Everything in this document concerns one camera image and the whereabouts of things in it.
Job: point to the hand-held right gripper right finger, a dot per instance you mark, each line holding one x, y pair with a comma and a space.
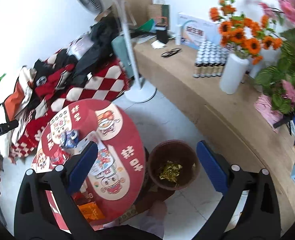
211, 167

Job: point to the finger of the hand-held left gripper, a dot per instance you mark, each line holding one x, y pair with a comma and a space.
2, 128

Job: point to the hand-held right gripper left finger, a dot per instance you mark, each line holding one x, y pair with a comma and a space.
83, 166

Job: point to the white printed plastic packet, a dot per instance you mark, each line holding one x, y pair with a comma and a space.
101, 158

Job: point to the red snack wrapper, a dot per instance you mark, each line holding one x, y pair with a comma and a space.
58, 157

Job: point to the blue wrapper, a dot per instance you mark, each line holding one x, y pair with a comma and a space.
68, 140

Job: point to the white orange tote bag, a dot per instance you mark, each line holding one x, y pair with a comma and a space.
12, 100

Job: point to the gold foil wrapper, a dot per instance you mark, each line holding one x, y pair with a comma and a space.
171, 171

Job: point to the orange packet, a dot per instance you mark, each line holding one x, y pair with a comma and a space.
91, 211

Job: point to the red printed round table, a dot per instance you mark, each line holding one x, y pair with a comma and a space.
127, 140

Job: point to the red garment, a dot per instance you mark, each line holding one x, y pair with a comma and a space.
55, 82

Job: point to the pink bag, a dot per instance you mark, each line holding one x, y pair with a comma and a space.
268, 110

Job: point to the red cream checkered blanket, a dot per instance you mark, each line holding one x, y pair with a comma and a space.
100, 80

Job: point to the black garment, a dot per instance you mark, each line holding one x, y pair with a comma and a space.
62, 61

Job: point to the long wooden cabinet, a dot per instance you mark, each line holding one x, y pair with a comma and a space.
187, 80

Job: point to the white vase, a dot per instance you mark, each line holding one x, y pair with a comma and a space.
232, 75

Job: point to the checkered framed board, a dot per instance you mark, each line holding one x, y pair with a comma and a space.
207, 57

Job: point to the white printed plastic bag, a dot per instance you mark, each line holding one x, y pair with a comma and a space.
78, 46

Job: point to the green leafy plant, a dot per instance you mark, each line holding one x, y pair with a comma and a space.
287, 80

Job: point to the pale teal container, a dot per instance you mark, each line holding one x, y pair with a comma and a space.
120, 52

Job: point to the black glasses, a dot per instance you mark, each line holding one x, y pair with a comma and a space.
166, 54

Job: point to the black jacket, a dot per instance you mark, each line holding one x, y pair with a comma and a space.
97, 42

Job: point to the orange artificial flowers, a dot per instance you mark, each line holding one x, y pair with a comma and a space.
252, 43

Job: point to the crumpled white tissue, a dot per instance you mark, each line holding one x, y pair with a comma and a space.
158, 45

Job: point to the white standing fan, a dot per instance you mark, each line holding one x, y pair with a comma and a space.
127, 37

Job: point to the blue white box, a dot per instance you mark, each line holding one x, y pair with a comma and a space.
200, 30

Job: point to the black box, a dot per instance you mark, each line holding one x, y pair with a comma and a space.
162, 35

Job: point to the green bag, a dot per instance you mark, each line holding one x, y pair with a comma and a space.
146, 26

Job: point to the woven paper bag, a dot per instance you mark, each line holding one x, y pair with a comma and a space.
157, 11

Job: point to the wooden door panel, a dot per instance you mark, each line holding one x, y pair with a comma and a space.
137, 0

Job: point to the pink blossom branches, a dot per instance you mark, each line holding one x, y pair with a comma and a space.
292, 7

